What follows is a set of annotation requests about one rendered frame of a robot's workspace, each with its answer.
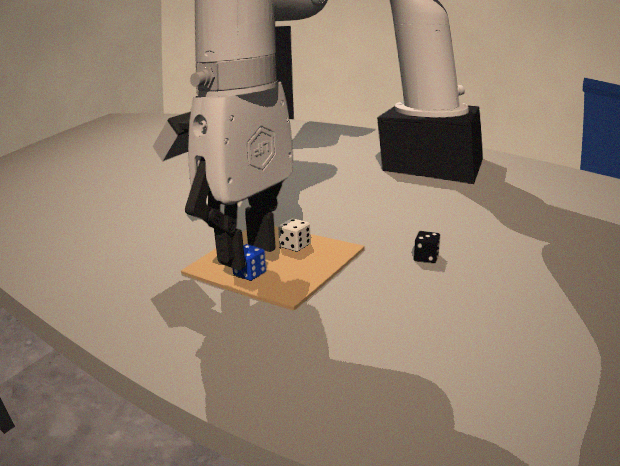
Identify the tan square mat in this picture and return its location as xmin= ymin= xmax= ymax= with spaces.
xmin=181 ymin=226 xmax=365 ymax=311

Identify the blue die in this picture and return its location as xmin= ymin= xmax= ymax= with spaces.
xmin=232 ymin=244 xmax=266 ymax=281

